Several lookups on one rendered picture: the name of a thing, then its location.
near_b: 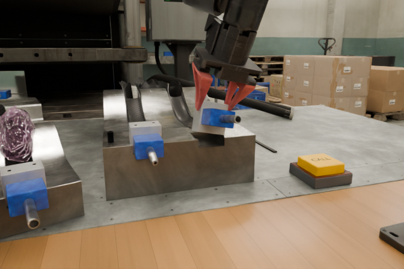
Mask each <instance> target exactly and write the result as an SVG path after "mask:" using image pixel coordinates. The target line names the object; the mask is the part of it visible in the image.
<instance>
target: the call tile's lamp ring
mask: <svg viewBox="0 0 404 269"><path fill-rule="evenodd" d="M297 163H298V162H292V163H291V164H292V165H294V166H296V167H297V168H299V169H300V170H302V171H304V172H305V173H307V174H309V175H310V176H311V177H313V178H315V179H318V178H326V177H334V176H339V175H347V174H352V173H351V172H349V171H347V170H344V171H345V172H343V173H339V174H330V175H321V176H315V175H313V174H312V173H310V172H309V171H307V170H305V169H304V168H302V167H300V166H299V165H297Z"/></svg>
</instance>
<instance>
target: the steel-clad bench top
mask: <svg viewBox="0 0 404 269"><path fill-rule="evenodd" d="M231 111H233V112H235V115H239V116H241V118H242V120H241V122H240V123H238V124H239V125H240V126H242V127H243V128H245V129H247V130H249V131H250V132H252V133H254V134H255V135H256V140H257V141H259V142H261V143H263V144H265V145H267V146H269V147H270V148H272V149H274V150H276V151H277V153H273V152H272V151H269V150H268V149H266V148H264V147H262V146H261V145H259V144H257V143H256V149H255V165H254V181H253V182H248V183H239V184H230V185H225V186H216V187H208V188H203V189H194V190H185V191H180V192H171V193H163V194H158V195H149V196H140V197H135V198H126V199H117V200H113V201H106V191H105V175H104V167H103V151H102V145H103V128H104V118H99V119H80V120H69V121H52V122H53V123H54V125H55V127H56V130H57V133H58V136H59V137H60V142H61V146H62V148H63V151H64V155H65V157H66V159H67V161H68V162H69V163H70V165H71V167H72V168H73V170H74V171H75V172H76V174H77V175H78V177H79V178H80V180H81V181H82V194H83V201H84V213H85V215H84V216H80V217H77V218H74V219H70V220H66V221H63V222H59V223H55V224H53V225H49V226H45V227H42V228H38V229H34V230H31V231H28V232H24V233H21V234H17V235H13V236H10V237H7V238H3V239H0V243H2V242H7V241H14V240H21V239H26V238H34V237H41V236H45V235H53V234H60V233H65V232H72V231H80V230H84V229H91V228H99V227H104V226H111V225H119V224H123V223H130V222H138V221H142V220H150V219H157V218H162V217H169V216H176V215H181V214H189V213H196V212H200V211H208V210H215V209H220V208H227V207H235V206H239V205H246V204H254V203H259V202H266V201H273V200H278V199H285V198H293V197H297V196H305V195H312V194H316V193H324V192H331V191H336V190H344V189H351V188H356V187H363V186H371V185H375V184H382V183H390V182H394V181H401V180H404V127H401V126H398V125H394V124H390V123H387V122H383V121H378V120H376V119H371V118H368V117H364V116H360V115H356V114H353V113H349V112H345V111H342V110H338V109H333V108H331V107H326V106H322V105H316V106H297V107H294V115H293V118H292V119H287V118H283V117H280V116H276V115H273V114H270V113H267V112H263V111H260V110H257V109H247V110H231ZM322 153H324V154H326V155H328V156H330V157H332V158H334V159H337V160H339V161H341V162H343V163H344V164H345V166H344V169H345V170H347V171H349V172H351V173H352V174H353V176H352V184H346V185H341V186H334V187H326V188H321V189H313V188H312V187H310V186H309V185H308V184H306V183H304V182H303V181H301V180H300V179H299V178H297V177H296V176H294V175H293V174H291V173H290V172H289V169H290V163H292V162H298V156H306V155H312V154H322Z"/></svg>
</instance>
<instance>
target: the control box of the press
mask: <svg viewBox="0 0 404 269"><path fill-rule="evenodd" d="M208 15H209V14H208V13H207V12H204V11H201V10H199V9H196V8H194V7H191V6H188V5H186V4H184V3H183V1H182V0H145V22H146V39H147V41H154V46H155V60H156V64H157V66H158V68H159V69H160V71H161V72H162V73H163V74H165V75H168V73H167V72H166V71H165V70H164V68H163V67H162V65H161V63H160V60H159V46H160V41H161V42H162V43H164V45H167V47H168V48H169V50H170V51H171V53H172V54H173V56H174V77H176V78H179V79H183V80H187V81H189V56H190V54H191V52H192V51H193V49H194V48H195V46H196V45H197V44H199V43H201V42H206V32H207V31H204V28H205V25H206V22H207V18H208ZM168 76H169V75H168Z"/></svg>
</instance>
